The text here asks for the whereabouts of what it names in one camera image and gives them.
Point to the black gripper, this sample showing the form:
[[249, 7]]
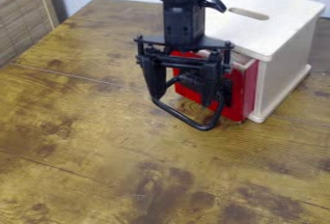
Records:
[[183, 37]]

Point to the red wooden drawer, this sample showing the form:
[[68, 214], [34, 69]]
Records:
[[243, 77]]

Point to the black metal drawer handle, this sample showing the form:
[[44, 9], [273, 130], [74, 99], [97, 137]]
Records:
[[221, 99]]

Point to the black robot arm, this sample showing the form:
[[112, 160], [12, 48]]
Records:
[[175, 71]]

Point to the white wooden cabinet box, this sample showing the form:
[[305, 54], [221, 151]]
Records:
[[271, 31]]

